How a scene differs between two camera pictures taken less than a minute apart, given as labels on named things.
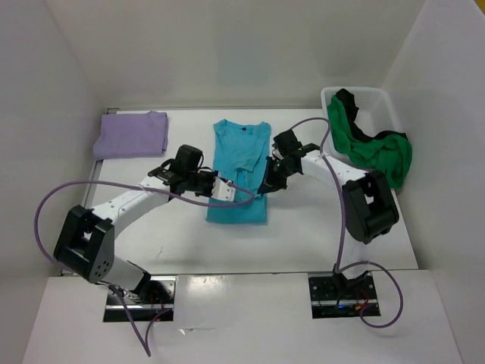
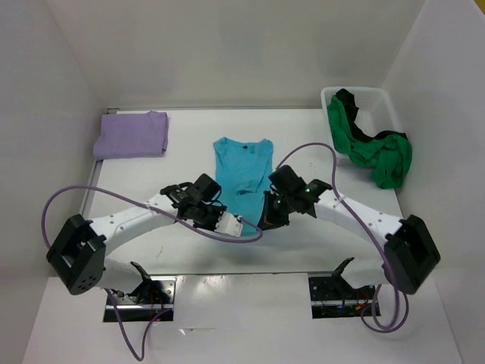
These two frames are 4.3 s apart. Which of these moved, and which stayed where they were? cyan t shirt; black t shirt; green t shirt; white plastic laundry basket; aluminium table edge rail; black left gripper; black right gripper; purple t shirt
Moved: black left gripper; cyan t shirt; black right gripper
Stayed: purple t shirt; green t shirt; aluminium table edge rail; white plastic laundry basket; black t shirt
